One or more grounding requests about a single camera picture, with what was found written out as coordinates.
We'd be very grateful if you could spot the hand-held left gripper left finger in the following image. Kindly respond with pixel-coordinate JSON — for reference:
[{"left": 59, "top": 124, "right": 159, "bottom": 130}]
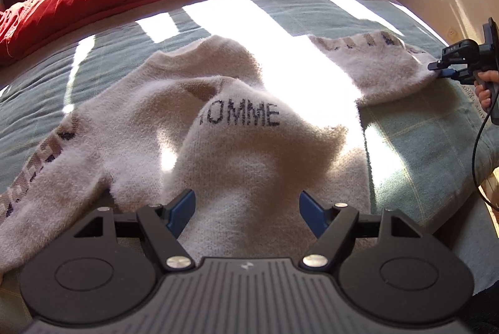
[{"left": 74, "top": 189, "right": 196, "bottom": 272}]

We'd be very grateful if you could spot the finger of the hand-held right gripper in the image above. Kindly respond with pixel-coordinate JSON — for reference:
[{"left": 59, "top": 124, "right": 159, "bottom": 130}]
[
  {"left": 437, "top": 69, "right": 474, "bottom": 84},
  {"left": 428, "top": 39, "right": 481, "bottom": 70}
]

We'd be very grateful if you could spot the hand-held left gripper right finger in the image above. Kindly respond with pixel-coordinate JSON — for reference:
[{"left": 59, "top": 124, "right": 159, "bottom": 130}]
[{"left": 299, "top": 190, "right": 425, "bottom": 273}]

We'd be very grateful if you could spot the cream fluffy sweater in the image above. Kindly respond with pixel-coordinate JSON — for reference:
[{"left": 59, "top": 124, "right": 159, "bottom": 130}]
[{"left": 0, "top": 30, "right": 445, "bottom": 280}]

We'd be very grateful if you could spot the person's right hand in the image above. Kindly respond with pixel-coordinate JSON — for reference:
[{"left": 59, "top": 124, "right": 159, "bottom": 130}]
[{"left": 473, "top": 71, "right": 499, "bottom": 111}]

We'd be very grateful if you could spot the bed with green plaid sheet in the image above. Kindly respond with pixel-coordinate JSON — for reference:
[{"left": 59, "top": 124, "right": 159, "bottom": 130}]
[{"left": 0, "top": 0, "right": 499, "bottom": 284}]

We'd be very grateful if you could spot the black cable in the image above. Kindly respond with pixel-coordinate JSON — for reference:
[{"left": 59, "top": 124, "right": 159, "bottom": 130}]
[{"left": 471, "top": 115, "right": 499, "bottom": 210}]

